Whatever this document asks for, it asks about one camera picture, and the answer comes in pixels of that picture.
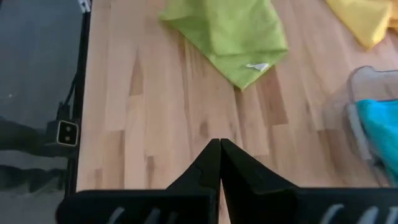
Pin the teal microfiber towel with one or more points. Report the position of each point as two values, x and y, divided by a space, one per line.
382 130

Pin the clear plastic bin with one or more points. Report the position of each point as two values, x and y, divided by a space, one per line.
367 81

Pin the yellow microfiber towel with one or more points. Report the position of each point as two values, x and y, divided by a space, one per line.
363 18

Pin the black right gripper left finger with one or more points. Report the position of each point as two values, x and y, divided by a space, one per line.
205 177

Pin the black metal table frame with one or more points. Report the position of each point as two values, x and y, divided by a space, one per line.
81 62

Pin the green microfiber towel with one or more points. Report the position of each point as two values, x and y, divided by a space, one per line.
230 34

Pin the silver table bracket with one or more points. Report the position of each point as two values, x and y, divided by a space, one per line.
84 4

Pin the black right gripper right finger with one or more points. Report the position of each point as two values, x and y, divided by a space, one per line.
248 186

